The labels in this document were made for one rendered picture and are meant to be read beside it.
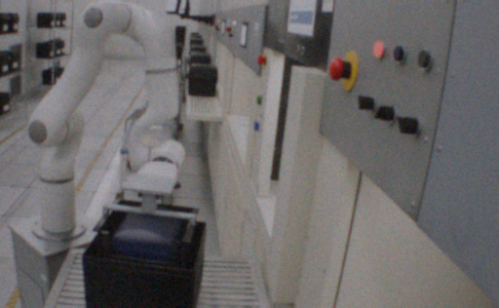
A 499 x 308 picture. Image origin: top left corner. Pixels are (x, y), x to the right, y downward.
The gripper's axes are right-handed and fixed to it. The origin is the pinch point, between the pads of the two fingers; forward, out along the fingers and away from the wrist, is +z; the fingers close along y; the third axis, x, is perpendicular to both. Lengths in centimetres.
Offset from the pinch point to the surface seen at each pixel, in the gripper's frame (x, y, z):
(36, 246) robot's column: -31, 41, -16
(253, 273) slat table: -30.5, -28.9, -16.3
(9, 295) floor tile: -109, 96, -84
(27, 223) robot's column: -31, 51, -30
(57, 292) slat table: -30.3, 23.8, 7.1
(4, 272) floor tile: -109, 111, -106
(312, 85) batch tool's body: 31.8, -34.0, 13.9
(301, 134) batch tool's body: 21.6, -33.1, 14.3
